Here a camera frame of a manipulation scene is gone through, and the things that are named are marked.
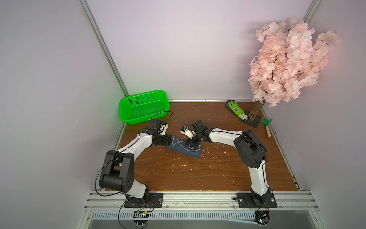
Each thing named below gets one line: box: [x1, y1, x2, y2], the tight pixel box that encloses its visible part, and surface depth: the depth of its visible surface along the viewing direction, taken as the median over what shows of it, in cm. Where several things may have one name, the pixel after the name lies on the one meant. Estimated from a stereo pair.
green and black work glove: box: [224, 99, 249, 122], surface depth 116 cm
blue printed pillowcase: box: [164, 135, 202, 159], surface depth 91 cm
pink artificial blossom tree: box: [249, 17, 342, 107], surface depth 66 cm
